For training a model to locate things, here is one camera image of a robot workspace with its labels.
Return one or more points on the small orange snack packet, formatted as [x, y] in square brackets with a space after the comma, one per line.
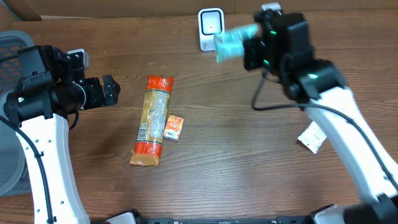
[173, 128]

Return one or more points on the teal snack packet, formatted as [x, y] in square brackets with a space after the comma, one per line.
[229, 44]

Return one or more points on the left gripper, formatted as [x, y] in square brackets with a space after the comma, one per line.
[100, 98]

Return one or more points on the orange noodle package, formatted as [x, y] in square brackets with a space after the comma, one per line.
[150, 137]

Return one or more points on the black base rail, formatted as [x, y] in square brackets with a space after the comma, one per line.
[134, 217]

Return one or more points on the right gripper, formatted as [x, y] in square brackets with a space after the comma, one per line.
[252, 48]

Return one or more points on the dark grey plastic basket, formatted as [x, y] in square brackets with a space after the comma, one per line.
[14, 172]

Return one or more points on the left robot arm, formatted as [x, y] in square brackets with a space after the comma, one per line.
[54, 86]

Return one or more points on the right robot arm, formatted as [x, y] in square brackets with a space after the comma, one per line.
[318, 88]

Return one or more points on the white barcode scanner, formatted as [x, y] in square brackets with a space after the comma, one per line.
[210, 22]

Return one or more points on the white tube gold cap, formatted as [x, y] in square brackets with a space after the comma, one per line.
[313, 137]

